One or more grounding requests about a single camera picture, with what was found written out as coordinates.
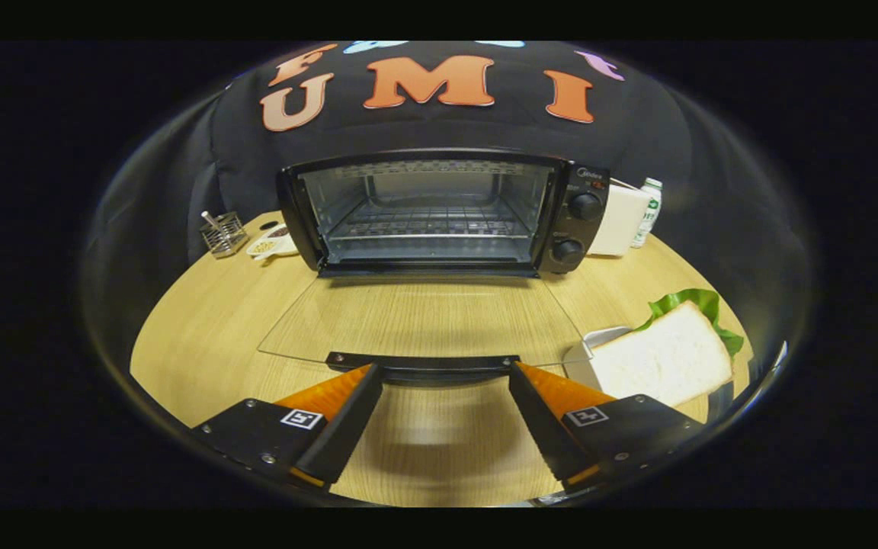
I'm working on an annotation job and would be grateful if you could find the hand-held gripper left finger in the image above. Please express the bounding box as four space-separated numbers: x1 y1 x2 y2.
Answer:
191 363 384 493

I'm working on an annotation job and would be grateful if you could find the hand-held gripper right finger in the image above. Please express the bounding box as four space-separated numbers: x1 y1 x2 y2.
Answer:
509 361 708 493

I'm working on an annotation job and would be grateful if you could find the sandwich with lettuce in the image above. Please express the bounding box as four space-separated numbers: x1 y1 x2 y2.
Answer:
590 288 746 409

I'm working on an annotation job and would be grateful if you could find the black toaster oven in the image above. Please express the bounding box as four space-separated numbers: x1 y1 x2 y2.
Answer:
256 148 612 387

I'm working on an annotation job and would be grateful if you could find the white pop-up toaster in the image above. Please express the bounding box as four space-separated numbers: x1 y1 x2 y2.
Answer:
588 183 652 258

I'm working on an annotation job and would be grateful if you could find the white plastic tray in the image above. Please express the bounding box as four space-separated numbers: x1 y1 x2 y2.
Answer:
563 326 737 425

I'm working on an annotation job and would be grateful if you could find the small white snack dish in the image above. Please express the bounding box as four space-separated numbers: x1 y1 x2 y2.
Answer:
246 225 300 265

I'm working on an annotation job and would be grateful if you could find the white bottle with green label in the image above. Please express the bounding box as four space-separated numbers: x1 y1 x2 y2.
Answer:
631 178 664 250

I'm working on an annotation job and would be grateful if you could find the black backdrop cloth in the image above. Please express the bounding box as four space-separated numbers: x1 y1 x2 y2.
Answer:
85 40 813 321

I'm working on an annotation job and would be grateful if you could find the wire mesh holder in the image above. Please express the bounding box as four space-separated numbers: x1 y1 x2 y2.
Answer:
200 211 250 259

